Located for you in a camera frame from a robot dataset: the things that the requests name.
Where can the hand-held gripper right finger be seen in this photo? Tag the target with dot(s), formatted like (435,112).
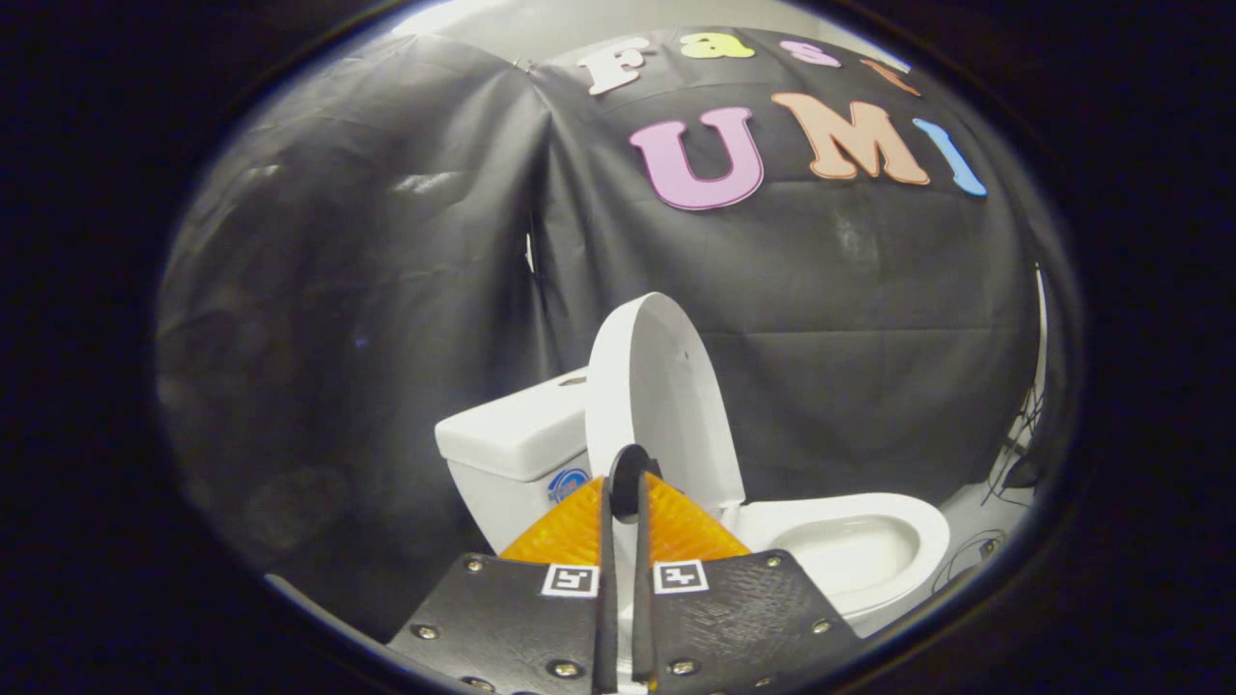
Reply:
(734,618)

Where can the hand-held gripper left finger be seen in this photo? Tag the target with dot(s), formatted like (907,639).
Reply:
(512,618)

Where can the white toilet lid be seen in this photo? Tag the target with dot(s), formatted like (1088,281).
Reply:
(666,405)

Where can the white toilet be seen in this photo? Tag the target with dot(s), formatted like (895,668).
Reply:
(512,434)

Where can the white toilet seat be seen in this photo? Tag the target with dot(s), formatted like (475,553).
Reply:
(927,541)

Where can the small black power adapter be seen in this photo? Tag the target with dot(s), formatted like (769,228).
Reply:
(990,547)

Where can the black tripod stand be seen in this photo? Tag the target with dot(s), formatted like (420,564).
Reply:
(1024,473)

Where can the black backdrop cloth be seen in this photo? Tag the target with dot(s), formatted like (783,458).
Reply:
(386,290)

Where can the white pole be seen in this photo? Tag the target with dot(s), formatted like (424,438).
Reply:
(1042,328)

